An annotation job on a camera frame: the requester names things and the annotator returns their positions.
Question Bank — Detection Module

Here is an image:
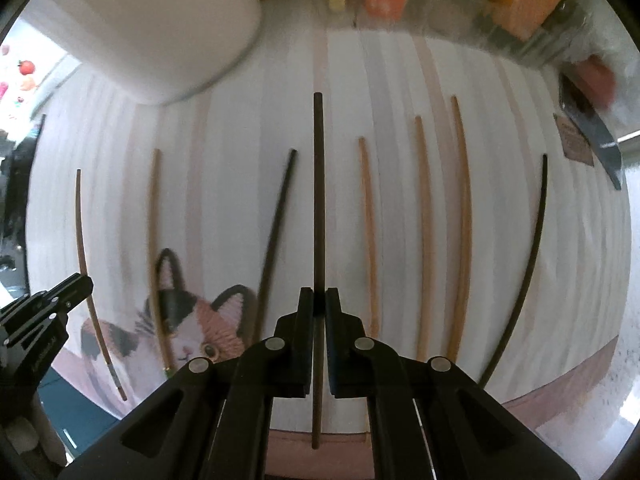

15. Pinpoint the brown card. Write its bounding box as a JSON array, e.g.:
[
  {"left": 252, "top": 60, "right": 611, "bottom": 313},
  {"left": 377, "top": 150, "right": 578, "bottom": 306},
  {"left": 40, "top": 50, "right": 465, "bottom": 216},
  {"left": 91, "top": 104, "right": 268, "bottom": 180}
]
[{"left": 553, "top": 113, "right": 595, "bottom": 167}]

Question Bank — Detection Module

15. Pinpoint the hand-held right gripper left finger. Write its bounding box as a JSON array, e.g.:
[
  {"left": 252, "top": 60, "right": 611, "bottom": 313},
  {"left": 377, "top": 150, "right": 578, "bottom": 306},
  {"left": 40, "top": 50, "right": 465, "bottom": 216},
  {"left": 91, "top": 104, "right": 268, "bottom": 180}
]
[{"left": 60, "top": 287, "right": 315, "bottom": 480}]

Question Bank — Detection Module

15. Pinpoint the dark wooden chopstick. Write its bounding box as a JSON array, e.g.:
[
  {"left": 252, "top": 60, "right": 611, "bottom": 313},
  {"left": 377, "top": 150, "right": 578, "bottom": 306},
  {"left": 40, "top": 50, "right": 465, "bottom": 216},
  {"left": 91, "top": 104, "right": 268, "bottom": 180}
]
[
  {"left": 480, "top": 154, "right": 549, "bottom": 387},
  {"left": 310, "top": 92, "right": 327, "bottom": 449},
  {"left": 251, "top": 149, "right": 298, "bottom": 343}
]

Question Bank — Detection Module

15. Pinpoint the red object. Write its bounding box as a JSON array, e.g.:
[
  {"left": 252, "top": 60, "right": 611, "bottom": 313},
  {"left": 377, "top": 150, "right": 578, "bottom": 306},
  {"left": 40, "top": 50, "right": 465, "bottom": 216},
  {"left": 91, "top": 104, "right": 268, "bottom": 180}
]
[{"left": 574, "top": 56, "right": 617, "bottom": 109}]

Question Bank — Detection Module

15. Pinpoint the brown wooden chopstick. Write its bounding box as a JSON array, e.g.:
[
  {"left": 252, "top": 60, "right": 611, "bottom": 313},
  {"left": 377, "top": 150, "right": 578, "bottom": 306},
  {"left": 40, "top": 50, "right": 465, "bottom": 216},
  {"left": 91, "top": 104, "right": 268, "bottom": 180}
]
[
  {"left": 357, "top": 136, "right": 380, "bottom": 343},
  {"left": 148, "top": 148, "right": 175, "bottom": 378},
  {"left": 414, "top": 115, "right": 434, "bottom": 362},
  {"left": 75, "top": 169, "right": 129, "bottom": 402},
  {"left": 445, "top": 95, "right": 474, "bottom": 362}
]

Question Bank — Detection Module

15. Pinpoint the cream plastic utensil holder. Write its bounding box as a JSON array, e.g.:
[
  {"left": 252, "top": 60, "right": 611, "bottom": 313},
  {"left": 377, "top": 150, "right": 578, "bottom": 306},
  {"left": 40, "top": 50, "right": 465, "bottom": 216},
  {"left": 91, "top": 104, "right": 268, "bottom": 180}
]
[{"left": 30, "top": 0, "right": 263, "bottom": 107}]

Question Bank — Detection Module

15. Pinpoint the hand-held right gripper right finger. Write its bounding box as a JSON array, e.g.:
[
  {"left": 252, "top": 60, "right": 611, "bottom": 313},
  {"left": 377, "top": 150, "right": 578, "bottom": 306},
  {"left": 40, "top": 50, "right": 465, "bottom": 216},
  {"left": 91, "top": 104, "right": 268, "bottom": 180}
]
[{"left": 325, "top": 287, "right": 583, "bottom": 480}]

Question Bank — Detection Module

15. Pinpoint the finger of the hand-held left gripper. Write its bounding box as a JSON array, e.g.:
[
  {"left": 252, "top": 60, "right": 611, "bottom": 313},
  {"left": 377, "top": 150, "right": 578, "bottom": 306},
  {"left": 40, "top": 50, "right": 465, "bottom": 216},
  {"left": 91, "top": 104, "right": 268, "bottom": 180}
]
[{"left": 30, "top": 272, "right": 94, "bottom": 318}]

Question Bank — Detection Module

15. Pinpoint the striped mat with cat print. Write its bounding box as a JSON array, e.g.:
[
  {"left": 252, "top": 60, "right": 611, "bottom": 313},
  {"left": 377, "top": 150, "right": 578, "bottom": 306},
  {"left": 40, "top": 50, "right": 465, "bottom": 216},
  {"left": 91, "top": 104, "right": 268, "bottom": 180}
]
[{"left": 25, "top": 25, "right": 631, "bottom": 436}]

